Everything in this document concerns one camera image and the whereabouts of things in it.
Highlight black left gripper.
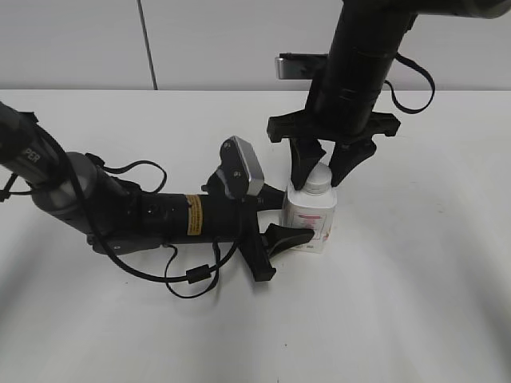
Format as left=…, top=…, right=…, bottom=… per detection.
left=184, top=174, right=315, bottom=282

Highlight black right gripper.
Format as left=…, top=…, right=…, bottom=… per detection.
left=267, top=51, right=400, bottom=191

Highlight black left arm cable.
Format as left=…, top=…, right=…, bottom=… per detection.
left=0, top=111, right=245, bottom=299

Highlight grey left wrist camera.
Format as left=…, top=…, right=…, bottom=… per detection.
left=216, top=136, right=264, bottom=199

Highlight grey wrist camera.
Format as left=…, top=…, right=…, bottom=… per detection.
left=275, top=53, right=328, bottom=80
left=216, top=136, right=264, bottom=199

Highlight white round bottle cap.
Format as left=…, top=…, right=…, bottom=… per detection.
left=303, top=162, right=332, bottom=195

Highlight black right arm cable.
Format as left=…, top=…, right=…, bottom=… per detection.
left=385, top=18, right=436, bottom=115

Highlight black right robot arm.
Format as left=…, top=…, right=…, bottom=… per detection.
left=267, top=1, right=510, bottom=190

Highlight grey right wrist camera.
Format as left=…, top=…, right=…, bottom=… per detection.
left=275, top=53, right=328, bottom=80

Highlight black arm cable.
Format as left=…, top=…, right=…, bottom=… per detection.
left=385, top=18, right=436, bottom=115
left=0, top=111, right=245, bottom=299

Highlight white yili changqing bottle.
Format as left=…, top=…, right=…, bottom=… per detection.
left=279, top=182, right=337, bottom=254

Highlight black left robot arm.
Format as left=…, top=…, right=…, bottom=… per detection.
left=1, top=105, right=314, bottom=285

